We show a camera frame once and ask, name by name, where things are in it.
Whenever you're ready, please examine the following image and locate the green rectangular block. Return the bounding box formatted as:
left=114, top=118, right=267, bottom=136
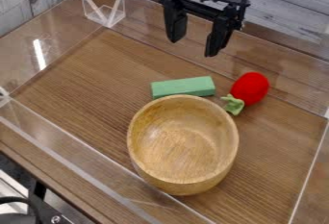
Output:
left=149, top=76, right=215, bottom=99

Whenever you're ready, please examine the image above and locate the wooden bowl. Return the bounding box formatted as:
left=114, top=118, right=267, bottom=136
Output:
left=125, top=95, right=239, bottom=196

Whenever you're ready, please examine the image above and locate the red plush strawberry green stem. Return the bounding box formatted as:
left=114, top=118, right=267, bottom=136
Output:
left=220, top=72, right=270, bottom=115

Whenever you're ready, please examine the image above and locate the black metal stand base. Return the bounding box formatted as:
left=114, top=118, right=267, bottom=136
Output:
left=0, top=178, right=74, bottom=224

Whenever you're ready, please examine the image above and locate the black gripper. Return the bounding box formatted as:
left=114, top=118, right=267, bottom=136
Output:
left=160, top=0, right=249, bottom=57

